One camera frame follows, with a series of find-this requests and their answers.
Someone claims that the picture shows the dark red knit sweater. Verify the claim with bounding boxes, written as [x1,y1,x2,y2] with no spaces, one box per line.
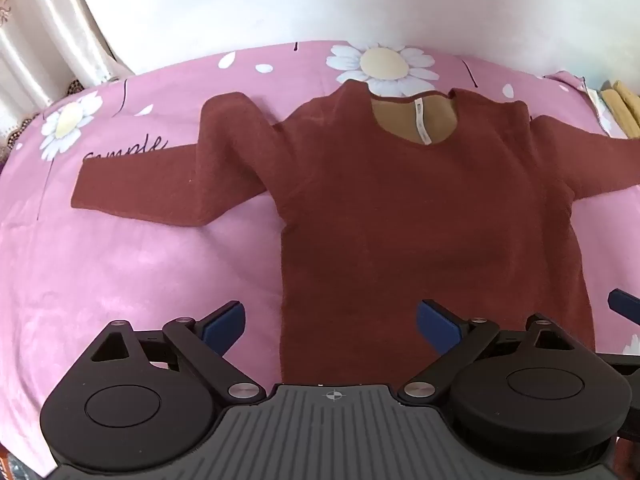
[72,81,639,385]

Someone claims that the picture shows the pink floral bed sheet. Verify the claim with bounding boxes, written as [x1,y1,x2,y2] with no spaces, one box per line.
[1,41,639,476]

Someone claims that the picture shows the light pink floral blanket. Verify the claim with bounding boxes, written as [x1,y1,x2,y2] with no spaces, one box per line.
[544,70,629,139]

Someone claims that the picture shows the mustard yellow folded garment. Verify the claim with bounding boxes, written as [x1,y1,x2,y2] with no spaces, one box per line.
[600,80,640,139]

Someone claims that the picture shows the beige patterned curtain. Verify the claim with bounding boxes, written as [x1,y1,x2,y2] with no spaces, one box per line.
[0,0,131,139]

